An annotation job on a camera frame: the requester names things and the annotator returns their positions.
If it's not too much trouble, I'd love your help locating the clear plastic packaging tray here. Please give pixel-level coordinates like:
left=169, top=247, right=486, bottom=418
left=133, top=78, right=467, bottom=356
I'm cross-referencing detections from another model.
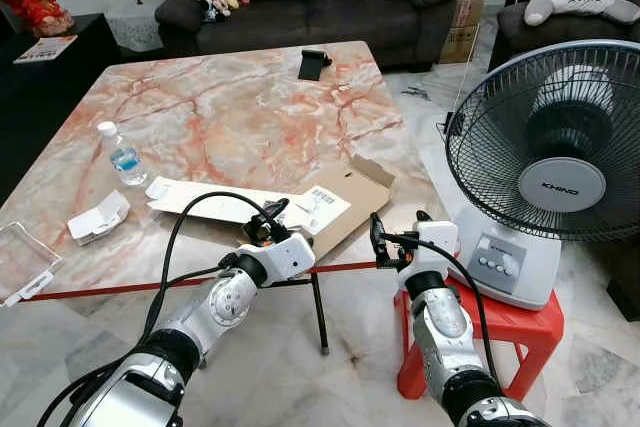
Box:
left=0, top=220, right=64, bottom=309

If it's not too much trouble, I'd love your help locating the white lace covered stool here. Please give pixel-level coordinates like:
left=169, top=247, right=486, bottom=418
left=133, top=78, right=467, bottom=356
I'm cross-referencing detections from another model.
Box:
left=104, top=11, right=167, bottom=55

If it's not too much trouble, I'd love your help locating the brown flattened cardboard box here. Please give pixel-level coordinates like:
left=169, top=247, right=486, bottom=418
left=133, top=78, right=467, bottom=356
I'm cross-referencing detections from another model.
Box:
left=300, top=154, right=397, bottom=264

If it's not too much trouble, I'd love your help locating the clear plastic water bottle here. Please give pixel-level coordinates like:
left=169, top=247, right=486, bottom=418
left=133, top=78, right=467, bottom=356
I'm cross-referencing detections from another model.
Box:
left=96, top=121, right=150, bottom=187

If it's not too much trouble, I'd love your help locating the brown cardboard shipping box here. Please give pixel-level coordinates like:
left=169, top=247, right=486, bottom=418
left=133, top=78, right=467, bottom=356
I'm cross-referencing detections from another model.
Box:
left=437, top=0, right=487, bottom=67

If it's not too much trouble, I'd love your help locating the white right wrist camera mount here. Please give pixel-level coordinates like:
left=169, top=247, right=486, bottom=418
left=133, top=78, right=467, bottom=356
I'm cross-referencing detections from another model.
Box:
left=412, top=221, right=461, bottom=271

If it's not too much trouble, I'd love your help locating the black side cabinet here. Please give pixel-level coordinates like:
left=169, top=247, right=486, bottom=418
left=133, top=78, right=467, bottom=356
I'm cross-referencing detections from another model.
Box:
left=0, top=11, right=127, bottom=203

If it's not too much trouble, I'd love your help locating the dark grey fabric sofa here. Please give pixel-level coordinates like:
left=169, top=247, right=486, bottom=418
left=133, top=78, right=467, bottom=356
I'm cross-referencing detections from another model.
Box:
left=154, top=0, right=464, bottom=74

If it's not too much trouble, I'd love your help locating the red plastic stool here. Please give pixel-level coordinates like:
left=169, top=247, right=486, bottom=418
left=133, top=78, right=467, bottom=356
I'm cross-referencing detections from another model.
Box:
left=395, top=277, right=565, bottom=404

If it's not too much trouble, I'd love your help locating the black metal table leg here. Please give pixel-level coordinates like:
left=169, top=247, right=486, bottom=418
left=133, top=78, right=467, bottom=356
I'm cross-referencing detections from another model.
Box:
left=308, top=271, right=333, bottom=356

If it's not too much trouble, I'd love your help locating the dark grey armchair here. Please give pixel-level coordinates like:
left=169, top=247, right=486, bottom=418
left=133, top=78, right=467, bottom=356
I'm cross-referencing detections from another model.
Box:
left=496, top=1, right=640, bottom=75

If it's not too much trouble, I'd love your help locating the white and red booklet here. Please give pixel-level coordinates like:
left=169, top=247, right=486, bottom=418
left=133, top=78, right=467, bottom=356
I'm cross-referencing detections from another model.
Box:
left=12, top=34, right=80, bottom=65

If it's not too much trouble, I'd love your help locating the red and gold figurine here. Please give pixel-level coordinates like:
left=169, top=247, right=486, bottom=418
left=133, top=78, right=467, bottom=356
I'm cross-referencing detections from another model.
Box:
left=0, top=0, right=77, bottom=39

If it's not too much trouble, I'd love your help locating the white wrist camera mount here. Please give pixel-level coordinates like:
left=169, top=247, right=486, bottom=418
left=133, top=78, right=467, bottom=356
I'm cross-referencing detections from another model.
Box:
left=261, top=232, right=317, bottom=284
left=412, top=221, right=461, bottom=271

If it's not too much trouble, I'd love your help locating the small white open carton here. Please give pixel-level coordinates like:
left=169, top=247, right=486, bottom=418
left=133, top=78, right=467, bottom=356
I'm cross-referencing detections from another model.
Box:
left=67, top=190, right=132, bottom=247

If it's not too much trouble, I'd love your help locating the grey table fan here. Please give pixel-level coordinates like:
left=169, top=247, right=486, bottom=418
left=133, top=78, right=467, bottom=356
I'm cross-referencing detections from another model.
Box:
left=444, top=39, right=640, bottom=311

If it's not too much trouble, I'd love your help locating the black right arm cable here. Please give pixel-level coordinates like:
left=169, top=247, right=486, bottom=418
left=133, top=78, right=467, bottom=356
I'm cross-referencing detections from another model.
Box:
left=380, top=234, right=498, bottom=380

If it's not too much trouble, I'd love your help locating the long white flat cardboard sheet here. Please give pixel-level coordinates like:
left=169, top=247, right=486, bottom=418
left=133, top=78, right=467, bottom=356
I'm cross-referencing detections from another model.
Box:
left=146, top=176, right=353, bottom=239

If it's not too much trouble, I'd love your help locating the small black phone stand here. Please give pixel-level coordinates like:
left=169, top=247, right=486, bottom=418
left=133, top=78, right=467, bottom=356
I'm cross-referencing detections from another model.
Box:
left=299, top=48, right=334, bottom=83

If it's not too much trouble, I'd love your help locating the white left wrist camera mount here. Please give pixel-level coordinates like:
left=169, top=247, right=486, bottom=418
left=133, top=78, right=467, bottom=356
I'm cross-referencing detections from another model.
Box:
left=261, top=232, right=317, bottom=284

